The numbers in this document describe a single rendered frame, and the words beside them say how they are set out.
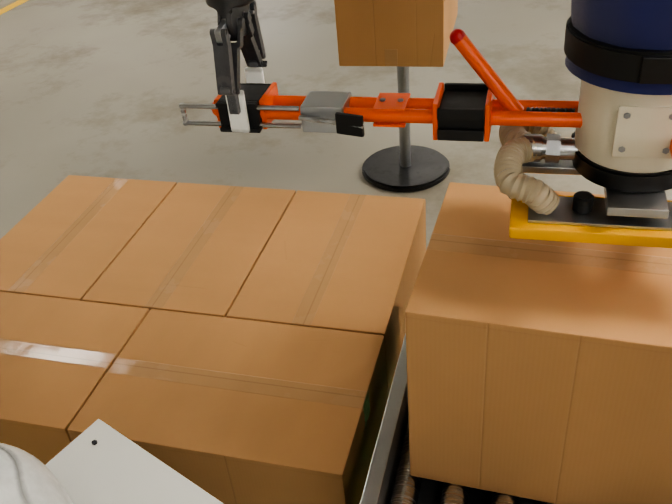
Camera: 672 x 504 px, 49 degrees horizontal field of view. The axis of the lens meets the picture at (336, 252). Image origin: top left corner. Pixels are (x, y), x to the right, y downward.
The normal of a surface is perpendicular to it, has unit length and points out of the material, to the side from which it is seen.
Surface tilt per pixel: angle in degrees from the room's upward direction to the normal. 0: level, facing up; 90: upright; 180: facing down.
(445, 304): 0
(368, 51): 90
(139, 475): 3
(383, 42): 90
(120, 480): 3
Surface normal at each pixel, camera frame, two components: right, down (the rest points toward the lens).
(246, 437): -0.08, -0.81
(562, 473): -0.29, 0.58
